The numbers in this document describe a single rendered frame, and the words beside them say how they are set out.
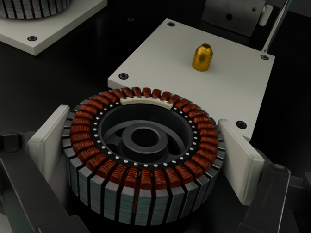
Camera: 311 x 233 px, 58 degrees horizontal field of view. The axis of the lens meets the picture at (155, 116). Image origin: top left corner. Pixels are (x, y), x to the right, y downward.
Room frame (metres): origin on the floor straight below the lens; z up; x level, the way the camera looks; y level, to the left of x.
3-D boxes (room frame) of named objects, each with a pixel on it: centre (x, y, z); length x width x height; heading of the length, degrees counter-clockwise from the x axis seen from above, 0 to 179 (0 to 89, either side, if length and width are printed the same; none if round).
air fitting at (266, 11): (0.38, -0.12, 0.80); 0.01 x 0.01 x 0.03; 72
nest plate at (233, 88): (0.26, -0.04, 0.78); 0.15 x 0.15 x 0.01; 72
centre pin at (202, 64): (0.26, -0.04, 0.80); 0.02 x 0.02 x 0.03
